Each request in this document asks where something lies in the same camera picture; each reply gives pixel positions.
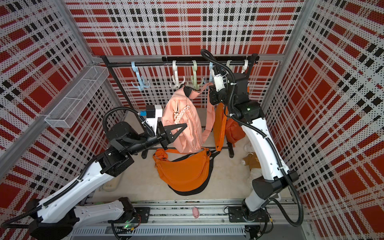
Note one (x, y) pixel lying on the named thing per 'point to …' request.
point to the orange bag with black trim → (185, 173)
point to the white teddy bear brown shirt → (251, 160)
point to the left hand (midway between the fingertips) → (188, 125)
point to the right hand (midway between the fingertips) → (213, 87)
